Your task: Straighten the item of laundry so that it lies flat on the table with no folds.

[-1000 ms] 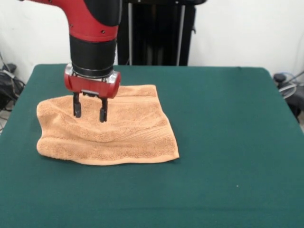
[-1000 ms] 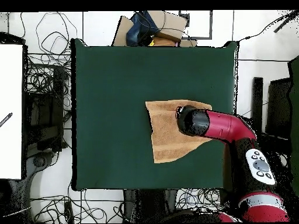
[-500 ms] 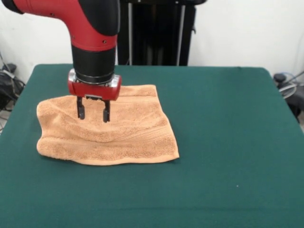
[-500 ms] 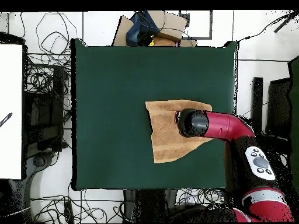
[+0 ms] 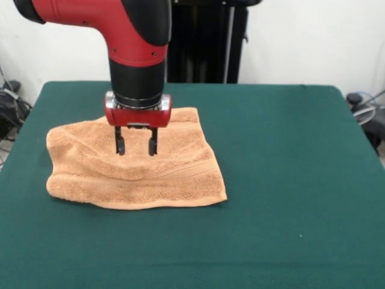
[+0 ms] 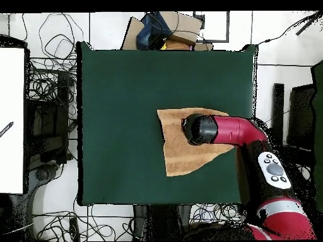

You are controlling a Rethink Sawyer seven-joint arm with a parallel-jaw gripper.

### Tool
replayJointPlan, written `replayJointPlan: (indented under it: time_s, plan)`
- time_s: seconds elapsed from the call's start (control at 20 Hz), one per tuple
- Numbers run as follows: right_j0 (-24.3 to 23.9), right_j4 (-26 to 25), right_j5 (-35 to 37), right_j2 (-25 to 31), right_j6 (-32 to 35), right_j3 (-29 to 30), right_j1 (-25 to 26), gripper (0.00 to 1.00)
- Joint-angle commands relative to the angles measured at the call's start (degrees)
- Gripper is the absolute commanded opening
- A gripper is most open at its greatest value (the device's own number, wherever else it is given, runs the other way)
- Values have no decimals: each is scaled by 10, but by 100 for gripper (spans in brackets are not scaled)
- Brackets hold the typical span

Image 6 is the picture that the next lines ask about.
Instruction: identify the black power strip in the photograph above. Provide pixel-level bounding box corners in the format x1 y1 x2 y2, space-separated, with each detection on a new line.
69 217 81 241

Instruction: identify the black upright bar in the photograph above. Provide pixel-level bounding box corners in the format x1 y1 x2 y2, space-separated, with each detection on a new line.
271 83 285 144

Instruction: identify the orange brown cloth item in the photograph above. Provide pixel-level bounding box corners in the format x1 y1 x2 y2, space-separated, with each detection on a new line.
163 39 192 51

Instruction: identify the black panel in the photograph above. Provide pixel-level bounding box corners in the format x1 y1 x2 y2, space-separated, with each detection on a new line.
286 84 316 152

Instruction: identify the striped black rod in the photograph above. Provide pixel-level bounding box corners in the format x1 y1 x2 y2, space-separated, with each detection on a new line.
0 121 15 138

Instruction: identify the white board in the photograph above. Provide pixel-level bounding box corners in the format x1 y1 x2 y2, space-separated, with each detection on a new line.
0 47 26 195

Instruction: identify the dark stand foot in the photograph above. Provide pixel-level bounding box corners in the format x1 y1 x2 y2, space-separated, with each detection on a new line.
29 163 61 183

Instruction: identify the orange terry towel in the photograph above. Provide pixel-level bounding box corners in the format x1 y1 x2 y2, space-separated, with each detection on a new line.
156 107 235 177

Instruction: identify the flat cardboard sheet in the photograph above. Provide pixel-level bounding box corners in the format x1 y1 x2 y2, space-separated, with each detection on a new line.
120 16 146 50

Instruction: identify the large cardboard box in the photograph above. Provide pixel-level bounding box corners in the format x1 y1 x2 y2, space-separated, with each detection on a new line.
158 11 204 46

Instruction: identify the dark green table cloth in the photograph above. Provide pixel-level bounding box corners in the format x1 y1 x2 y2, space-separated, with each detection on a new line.
76 41 258 207

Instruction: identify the black equipment rack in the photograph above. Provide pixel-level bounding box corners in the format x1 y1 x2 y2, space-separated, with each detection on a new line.
25 70 76 164

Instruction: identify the blue bag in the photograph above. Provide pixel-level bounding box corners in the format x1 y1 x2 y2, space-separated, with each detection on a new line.
136 11 172 50

